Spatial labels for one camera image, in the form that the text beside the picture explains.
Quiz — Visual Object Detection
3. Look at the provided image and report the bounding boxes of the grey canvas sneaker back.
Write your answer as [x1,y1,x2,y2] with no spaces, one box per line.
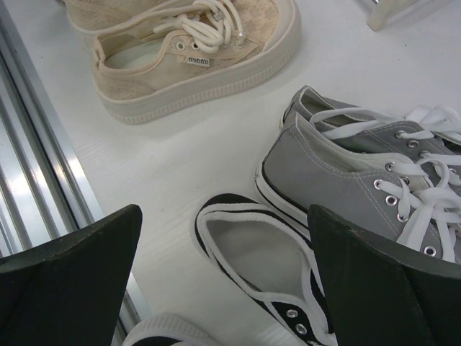
[282,86,460,169]

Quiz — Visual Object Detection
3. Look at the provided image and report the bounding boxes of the black white sneaker lower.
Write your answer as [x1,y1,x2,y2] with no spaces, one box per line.
[122,313,219,346]

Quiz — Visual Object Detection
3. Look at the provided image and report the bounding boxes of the black white sneaker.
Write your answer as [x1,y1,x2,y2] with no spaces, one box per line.
[122,313,219,346]
[192,193,338,345]

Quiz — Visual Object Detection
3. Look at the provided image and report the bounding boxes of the aluminium mounting rail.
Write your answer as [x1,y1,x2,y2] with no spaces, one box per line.
[1,6,139,345]

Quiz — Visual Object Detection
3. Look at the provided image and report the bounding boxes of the black white sneaker upper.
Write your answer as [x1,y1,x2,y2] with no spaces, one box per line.
[192,193,338,345]

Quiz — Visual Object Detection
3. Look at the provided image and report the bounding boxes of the cream and chrome shoe rack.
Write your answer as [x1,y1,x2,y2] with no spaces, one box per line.
[359,0,461,32]

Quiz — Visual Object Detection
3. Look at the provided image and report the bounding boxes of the beige lace sneaker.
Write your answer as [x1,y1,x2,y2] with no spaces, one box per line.
[92,1,301,125]
[64,0,192,34]

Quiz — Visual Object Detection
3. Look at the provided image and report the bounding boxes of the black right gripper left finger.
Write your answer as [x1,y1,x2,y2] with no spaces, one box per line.
[1,205,143,345]

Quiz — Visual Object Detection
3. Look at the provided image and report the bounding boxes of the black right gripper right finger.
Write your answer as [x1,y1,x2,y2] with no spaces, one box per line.
[308,205,460,345]

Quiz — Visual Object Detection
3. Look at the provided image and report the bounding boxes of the grey canvas sneaker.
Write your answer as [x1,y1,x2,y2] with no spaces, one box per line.
[255,112,460,263]
[282,86,460,169]

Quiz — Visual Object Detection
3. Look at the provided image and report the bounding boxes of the grey canvas sneaker front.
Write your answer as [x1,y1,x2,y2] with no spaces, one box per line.
[255,112,460,263]

